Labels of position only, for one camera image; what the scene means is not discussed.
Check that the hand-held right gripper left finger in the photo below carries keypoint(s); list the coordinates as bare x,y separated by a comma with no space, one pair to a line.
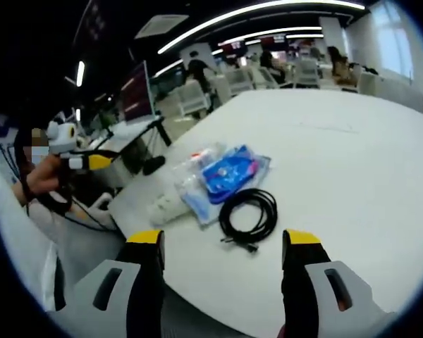
109,306

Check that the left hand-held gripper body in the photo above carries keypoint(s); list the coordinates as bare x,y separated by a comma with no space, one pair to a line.
61,139

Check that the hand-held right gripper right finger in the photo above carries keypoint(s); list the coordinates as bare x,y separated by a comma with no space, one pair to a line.
324,303

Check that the white power strip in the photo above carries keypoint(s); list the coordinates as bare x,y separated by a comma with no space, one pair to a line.
165,211

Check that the clear plastic bag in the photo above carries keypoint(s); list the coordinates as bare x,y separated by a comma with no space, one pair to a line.
197,207

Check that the blue plastic packet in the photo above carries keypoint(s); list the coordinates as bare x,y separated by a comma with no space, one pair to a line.
229,176

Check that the person's left hand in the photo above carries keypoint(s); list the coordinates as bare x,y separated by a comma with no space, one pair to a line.
44,176

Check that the white background desk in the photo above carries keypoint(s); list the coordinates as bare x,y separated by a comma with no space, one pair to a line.
127,132

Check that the black chair base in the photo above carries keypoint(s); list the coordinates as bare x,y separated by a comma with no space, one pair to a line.
154,165

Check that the short vertical light strip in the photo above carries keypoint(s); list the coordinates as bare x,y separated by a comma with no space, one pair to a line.
80,74

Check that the person's white clothing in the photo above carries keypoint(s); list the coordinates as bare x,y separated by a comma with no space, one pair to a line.
24,239

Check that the white table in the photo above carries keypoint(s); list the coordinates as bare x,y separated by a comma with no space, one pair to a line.
338,169

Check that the ceiling air vent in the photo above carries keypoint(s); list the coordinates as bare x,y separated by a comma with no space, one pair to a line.
161,26

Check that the row of white chairs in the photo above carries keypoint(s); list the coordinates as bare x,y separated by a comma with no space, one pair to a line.
232,82

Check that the long ceiling light strip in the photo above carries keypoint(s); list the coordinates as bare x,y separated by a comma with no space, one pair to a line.
254,17
239,42

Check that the bright window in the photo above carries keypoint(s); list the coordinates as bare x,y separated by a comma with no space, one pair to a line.
395,38

